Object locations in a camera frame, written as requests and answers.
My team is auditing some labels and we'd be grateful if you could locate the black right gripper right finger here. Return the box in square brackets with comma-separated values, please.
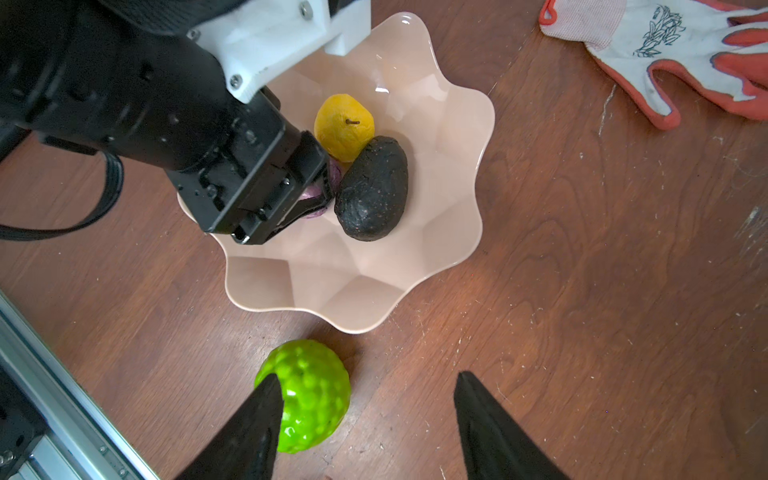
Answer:
[454, 371, 567, 479]

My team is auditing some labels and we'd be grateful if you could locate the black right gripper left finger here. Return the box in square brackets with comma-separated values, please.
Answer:
[177, 373, 284, 480]

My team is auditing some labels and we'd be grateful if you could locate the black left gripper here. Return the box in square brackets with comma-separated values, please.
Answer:
[1, 1, 333, 245]

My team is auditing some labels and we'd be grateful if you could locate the green bumpy fake fruit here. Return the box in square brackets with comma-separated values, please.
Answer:
[254, 339, 351, 454]

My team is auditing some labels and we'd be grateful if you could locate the yellow fake lemon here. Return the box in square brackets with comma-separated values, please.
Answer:
[314, 94, 375, 163]

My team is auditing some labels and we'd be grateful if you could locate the purple fake passion fruit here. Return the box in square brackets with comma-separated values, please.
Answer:
[299, 157, 343, 219]

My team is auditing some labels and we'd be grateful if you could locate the dark fake avocado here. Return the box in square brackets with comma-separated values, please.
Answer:
[334, 136, 409, 242]

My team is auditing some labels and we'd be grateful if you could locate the pink wavy fruit bowl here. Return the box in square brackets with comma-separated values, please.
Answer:
[177, 11, 497, 335]

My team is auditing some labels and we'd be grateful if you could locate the white red work glove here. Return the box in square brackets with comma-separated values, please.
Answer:
[539, 0, 767, 130]

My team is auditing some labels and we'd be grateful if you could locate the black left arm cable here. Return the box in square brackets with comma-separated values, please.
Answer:
[0, 149, 125, 243]

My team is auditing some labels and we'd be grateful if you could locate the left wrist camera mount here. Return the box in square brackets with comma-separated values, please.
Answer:
[188, 0, 371, 104]

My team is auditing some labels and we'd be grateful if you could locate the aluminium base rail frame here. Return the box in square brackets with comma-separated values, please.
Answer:
[1, 296, 157, 479]

